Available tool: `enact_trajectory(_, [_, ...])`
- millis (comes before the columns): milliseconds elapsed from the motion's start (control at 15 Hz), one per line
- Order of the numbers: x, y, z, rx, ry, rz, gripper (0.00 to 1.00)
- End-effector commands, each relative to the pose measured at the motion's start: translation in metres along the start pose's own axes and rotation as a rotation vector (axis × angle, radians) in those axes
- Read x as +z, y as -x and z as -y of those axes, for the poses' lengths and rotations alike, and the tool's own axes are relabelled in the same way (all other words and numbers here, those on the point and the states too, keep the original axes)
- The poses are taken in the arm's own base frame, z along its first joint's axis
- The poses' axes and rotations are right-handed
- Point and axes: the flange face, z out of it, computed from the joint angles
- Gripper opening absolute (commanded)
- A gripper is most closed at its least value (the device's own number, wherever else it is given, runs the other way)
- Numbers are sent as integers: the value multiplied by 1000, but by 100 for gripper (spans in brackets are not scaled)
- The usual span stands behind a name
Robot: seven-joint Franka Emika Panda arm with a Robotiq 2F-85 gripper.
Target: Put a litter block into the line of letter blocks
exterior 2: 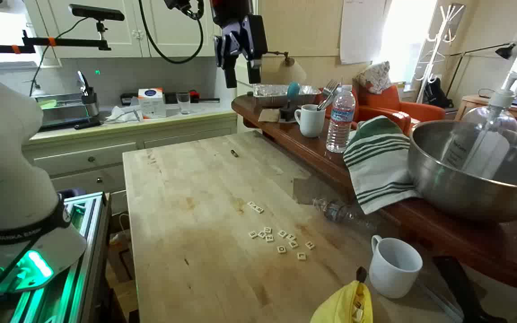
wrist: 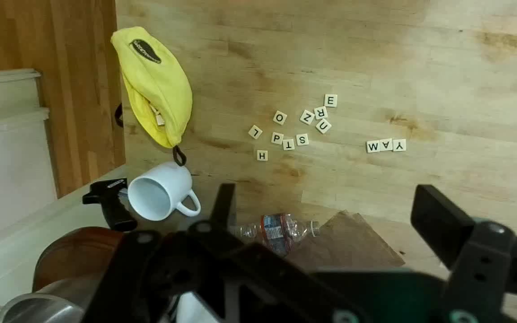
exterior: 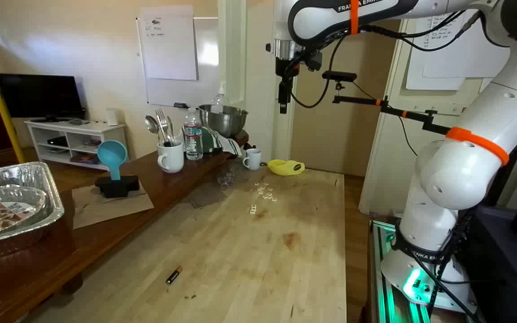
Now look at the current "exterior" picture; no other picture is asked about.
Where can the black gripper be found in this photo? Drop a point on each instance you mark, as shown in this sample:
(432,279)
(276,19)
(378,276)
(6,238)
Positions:
(288,60)

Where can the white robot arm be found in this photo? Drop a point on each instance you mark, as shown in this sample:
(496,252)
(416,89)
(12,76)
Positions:
(452,175)

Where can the steel mixing bowl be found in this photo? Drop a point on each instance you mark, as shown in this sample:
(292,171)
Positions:
(229,123)

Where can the small white cup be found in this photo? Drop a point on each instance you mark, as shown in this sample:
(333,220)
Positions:
(252,159)

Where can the yellow banana-shaped dish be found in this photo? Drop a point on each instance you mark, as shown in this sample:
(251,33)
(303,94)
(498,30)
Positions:
(286,168)

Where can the clear water bottle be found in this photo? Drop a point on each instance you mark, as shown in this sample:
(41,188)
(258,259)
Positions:
(193,137)

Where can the white mug with utensils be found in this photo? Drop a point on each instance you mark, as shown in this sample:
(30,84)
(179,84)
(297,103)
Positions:
(172,159)

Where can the blue plastic scoop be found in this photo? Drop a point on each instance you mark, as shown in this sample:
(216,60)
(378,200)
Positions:
(114,155)

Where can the black scoop base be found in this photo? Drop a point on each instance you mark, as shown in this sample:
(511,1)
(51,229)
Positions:
(118,188)

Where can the white TV shelf unit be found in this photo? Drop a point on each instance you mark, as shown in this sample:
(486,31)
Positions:
(73,145)

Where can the small black marker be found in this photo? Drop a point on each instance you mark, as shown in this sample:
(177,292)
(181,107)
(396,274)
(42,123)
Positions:
(170,281)

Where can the brown paper sheet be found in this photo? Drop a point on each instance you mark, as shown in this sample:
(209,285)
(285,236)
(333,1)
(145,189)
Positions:
(91,207)

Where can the black flat-screen television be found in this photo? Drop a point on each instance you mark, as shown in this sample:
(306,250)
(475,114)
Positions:
(42,96)

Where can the yellow level stick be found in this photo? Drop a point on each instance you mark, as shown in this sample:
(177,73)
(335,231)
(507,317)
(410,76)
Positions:
(10,130)

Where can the aluminium foil tray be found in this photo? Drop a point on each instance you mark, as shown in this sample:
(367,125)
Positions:
(30,200)

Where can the dark wooden side table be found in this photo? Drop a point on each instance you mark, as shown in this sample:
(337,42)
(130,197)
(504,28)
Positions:
(41,265)

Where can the white wall whiteboard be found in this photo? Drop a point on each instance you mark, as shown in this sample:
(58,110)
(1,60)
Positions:
(181,55)

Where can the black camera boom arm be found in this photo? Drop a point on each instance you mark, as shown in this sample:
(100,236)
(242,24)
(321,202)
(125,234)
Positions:
(426,119)

